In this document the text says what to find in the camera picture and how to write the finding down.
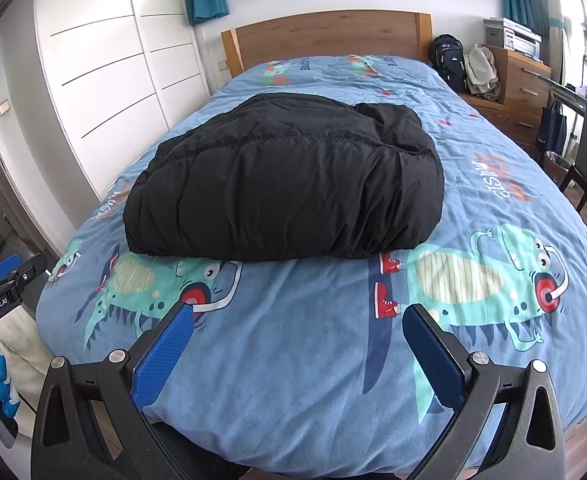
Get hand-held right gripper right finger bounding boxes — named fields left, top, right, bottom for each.
left=402, top=304, right=571, bottom=480

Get black puffer coat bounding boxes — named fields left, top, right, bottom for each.
left=123, top=92, right=445, bottom=261

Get wooden headboard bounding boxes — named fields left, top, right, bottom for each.
left=220, top=10, right=433, bottom=81

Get wooden dresser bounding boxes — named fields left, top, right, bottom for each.
left=461, top=45, right=553, bottom=148

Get beige clothing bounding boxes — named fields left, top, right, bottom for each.
left=464, top=44, right=501, bottom=98

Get waste bin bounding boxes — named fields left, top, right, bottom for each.
left=543, top=150, right=571, bottom=183

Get grey printer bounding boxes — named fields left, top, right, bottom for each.
left=483, top=16, right=543, bottom=63

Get black backpack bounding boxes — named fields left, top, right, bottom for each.
left=428, top=35, right=469, bottom=92

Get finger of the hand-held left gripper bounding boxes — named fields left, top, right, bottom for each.
left=0, top=252, right=49, bottom=293

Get dark blue bag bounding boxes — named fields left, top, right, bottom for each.
left=536, top=102, right=569, bottom=156

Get bed with blue cartoon duvet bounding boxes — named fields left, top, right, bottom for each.
left=36, top=55, right=587, bottom=468

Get dark desk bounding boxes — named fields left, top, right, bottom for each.
left=548, top=80, right=587, bottom=111

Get white wardrobe doors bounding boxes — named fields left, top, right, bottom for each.
left=33, top=0, right=211, bottom=201

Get person's left hand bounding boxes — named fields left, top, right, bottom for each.
left=0, top=347, right=20, bottom=418

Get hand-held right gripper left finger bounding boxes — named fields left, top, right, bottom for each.
left=30, top=301, right=194, bottom=480

